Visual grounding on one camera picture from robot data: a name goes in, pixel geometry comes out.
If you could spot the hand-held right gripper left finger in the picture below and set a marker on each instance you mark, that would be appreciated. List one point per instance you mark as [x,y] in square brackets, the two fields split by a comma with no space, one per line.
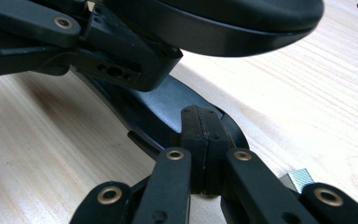
[195,133]

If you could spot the silver staple strip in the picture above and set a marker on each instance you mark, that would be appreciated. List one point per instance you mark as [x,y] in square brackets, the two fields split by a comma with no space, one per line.
[298,179]

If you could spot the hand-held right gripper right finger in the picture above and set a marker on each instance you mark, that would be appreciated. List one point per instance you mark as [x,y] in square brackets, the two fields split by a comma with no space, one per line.
[214,133]

